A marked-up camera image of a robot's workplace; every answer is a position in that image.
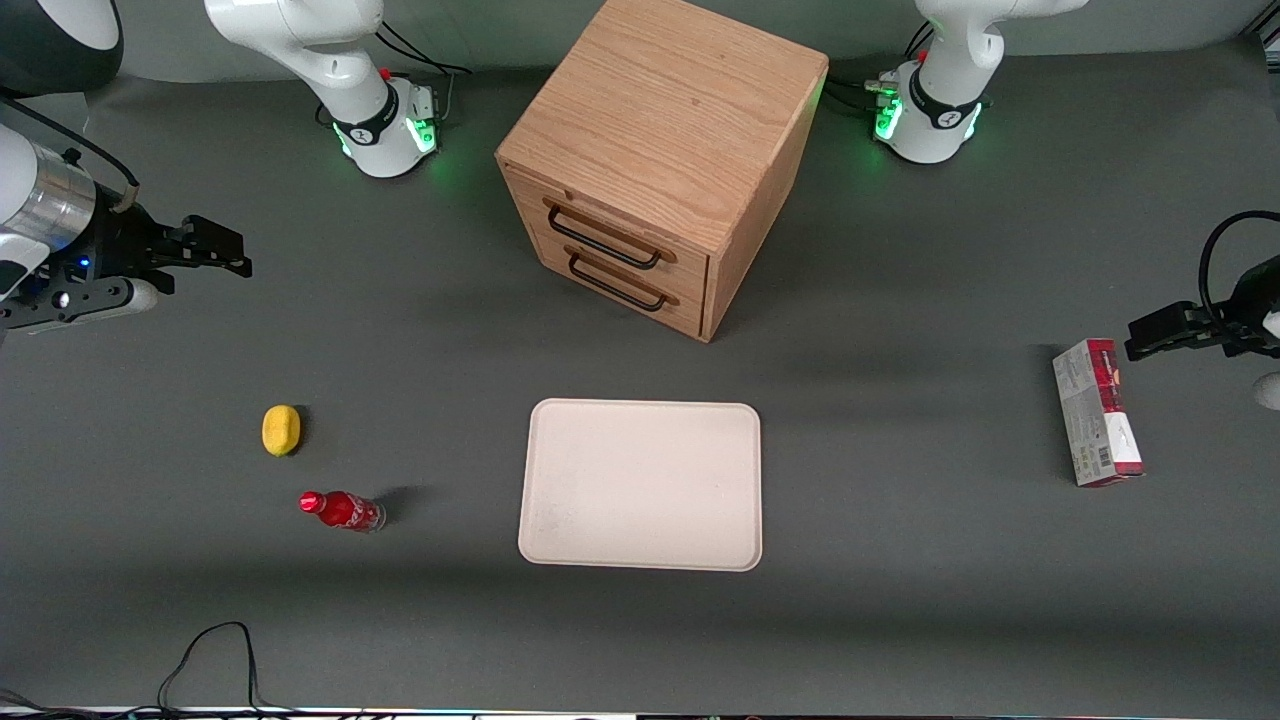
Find beige rectangular tray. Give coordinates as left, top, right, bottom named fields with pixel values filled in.
left=518, top=398, right=764, bottom=573

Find yellow lemon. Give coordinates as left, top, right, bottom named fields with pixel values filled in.
left=262, top=405, right=302, bottom=458

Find grey and red carton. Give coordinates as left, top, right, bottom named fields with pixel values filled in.
left=1052, top=338, right=1146, bottom=488

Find black right arm base cables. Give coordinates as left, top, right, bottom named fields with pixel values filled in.
left=317, top=20, right=473, bottom=127

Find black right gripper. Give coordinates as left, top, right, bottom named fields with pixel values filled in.
left=60, top=206, right=254, bottom=294

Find wooden drawer cabinet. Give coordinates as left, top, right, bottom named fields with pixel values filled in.
left=495, top=0, right=830, bottom=344

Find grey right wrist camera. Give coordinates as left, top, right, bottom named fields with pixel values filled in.
left=0, top=278, right=160, bottom=332

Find black cable on table edge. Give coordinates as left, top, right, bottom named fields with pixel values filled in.
left=0, top=621, right=301, bottom=720

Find black arm base cables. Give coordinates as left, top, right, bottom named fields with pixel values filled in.
left=317, top=20, right=473, bottom=127
left=826, top=20, right=937, bottom=117

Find black left arm base cables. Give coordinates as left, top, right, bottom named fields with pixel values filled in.
left=826, top=20, right=937, bottom=117

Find wooden drawer front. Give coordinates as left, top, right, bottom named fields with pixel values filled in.
left=502, top=163, right=713, bottom=301
left=528, top=232, right=707, bottom=342

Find black looped gripper cable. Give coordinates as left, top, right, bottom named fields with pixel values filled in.
left=1198, top=210, right=1280, bottom=323

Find red coke bottle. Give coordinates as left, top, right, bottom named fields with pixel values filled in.
left=299, top=490, right=387, bottom=534

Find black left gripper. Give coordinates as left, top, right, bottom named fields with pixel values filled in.
left=1125, top=255, right=1280, bottom=362

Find black drawer handle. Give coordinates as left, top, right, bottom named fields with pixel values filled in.
left=545, top=203, right=677, bottom=271
left=566, top=250, right=680, bottom=313

